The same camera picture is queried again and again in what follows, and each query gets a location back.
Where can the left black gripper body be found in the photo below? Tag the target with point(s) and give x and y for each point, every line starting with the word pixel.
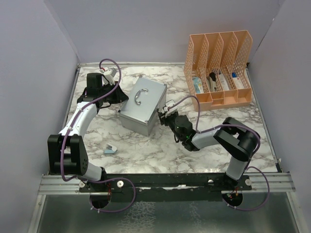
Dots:
pixel 114 97

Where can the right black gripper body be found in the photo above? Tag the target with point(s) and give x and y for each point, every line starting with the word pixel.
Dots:
pixel 169 121

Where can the silver metal case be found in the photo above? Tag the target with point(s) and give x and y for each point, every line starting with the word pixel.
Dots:
pixel 139 112

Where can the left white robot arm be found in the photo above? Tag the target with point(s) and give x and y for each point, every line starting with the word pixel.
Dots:
pixel 67 152

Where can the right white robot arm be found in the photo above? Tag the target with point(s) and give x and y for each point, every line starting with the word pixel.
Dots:
pixel 238 140

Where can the teal medicine box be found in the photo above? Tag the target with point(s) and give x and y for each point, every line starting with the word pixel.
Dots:
pixel 198 86

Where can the white medicine box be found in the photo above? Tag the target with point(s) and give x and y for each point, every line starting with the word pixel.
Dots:
pixel 224 83

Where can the red blue medicine box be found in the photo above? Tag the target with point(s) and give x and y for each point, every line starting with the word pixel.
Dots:
pixel 237 81

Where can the black white thermometer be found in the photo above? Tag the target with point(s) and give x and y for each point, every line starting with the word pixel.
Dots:
pixel 211 78

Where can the peach file organizer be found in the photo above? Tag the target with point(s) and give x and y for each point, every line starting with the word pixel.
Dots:
pixel 223 52

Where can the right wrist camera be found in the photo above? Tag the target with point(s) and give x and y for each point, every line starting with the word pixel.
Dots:
pixel 169 108

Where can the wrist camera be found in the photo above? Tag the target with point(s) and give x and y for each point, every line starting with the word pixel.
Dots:
pixel 108 76
pixel 169 108

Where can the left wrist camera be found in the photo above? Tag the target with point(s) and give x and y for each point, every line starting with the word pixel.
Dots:
pixel 108 76

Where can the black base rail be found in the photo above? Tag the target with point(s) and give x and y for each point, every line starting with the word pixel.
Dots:
pixel 163 187

